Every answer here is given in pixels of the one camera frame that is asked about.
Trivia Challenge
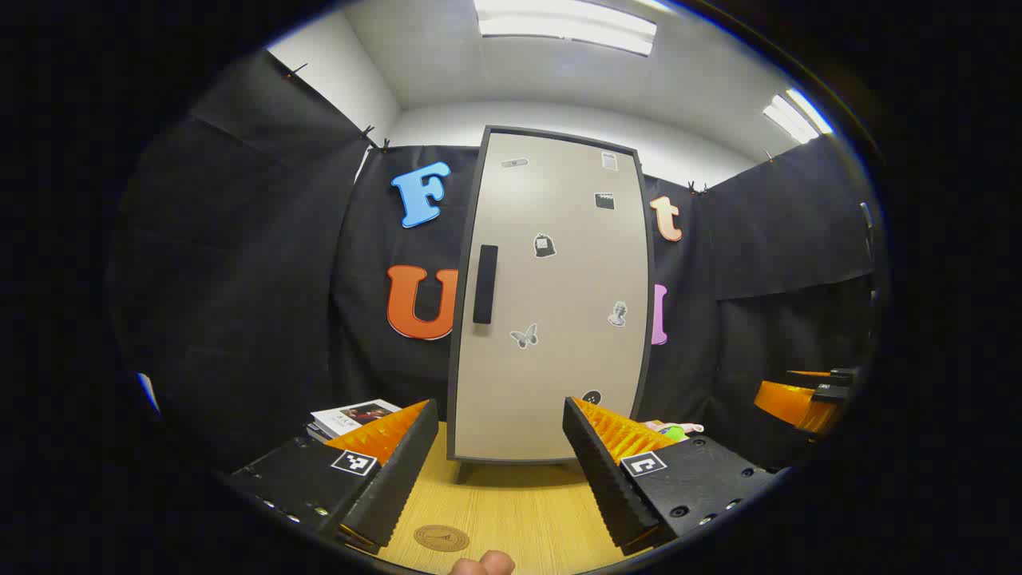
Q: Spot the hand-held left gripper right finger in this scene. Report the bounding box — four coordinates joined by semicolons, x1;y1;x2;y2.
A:
563;397;779;556

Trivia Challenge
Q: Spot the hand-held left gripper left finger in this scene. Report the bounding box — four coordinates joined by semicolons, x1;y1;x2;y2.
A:
228;399;439;553

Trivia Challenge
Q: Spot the round cork coaster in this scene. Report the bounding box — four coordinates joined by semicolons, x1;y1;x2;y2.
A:
414;525;470;553

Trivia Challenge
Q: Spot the beige cabinet door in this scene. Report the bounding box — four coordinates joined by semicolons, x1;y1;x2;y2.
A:
454;132;650;462

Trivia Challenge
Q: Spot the black cabinet door handle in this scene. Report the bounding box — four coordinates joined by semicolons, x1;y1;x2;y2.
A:
473;244;499;324

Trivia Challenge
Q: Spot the white cover book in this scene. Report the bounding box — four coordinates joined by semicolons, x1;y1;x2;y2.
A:
311;399;402;438

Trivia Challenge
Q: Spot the green and pink plush toy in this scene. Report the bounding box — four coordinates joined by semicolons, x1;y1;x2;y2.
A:
639;419;705;445

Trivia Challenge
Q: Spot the black backdrop cloth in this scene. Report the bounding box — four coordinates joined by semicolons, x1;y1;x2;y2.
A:
108;48;887;480

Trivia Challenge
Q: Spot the small ceiling light panel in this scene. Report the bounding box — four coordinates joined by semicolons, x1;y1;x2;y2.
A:
763;88;835;145

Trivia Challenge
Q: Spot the large ceiling light panel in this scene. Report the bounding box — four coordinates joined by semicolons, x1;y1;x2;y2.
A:
474;0;658;57

